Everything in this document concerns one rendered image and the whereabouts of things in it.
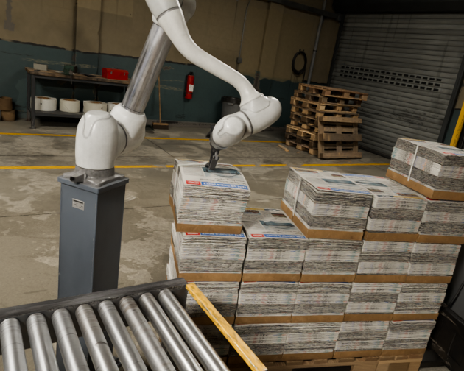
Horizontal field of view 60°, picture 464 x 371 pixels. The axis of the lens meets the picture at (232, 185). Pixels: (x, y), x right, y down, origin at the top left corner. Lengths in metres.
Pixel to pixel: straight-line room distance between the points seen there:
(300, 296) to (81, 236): 1.04
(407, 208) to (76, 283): 1.55
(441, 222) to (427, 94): 7.06
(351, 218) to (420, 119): 7.38
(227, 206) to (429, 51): 7.96
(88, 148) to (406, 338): 1.92
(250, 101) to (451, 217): 1.22
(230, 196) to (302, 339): 0.89
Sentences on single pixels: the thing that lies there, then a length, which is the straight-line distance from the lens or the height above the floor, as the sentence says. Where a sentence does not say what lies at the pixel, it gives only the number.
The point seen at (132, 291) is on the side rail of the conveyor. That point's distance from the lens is 1.39.
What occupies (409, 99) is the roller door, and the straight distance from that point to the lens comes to 9.40.
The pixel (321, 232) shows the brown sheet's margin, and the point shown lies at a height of 0.86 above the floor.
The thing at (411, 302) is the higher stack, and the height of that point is 0.48.
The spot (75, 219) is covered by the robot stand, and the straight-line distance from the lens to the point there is 1.79.
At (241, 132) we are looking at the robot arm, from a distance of 1.46.
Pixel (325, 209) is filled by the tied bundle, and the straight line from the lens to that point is 1.88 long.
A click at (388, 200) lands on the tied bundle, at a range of 2.02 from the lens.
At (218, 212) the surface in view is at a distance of 1.72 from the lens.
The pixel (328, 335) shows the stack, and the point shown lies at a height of 0.30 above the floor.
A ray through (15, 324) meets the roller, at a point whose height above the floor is 0.80.
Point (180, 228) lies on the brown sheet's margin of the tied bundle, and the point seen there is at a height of 0.85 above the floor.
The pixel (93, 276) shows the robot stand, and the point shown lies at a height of 0.60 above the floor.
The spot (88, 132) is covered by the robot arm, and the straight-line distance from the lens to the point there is 1.67.
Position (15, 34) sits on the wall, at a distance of 7.94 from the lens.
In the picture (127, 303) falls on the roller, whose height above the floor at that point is 0.80.
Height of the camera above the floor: 1.56
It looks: 17 degrees down
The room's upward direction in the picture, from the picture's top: 9 degrees clockwise
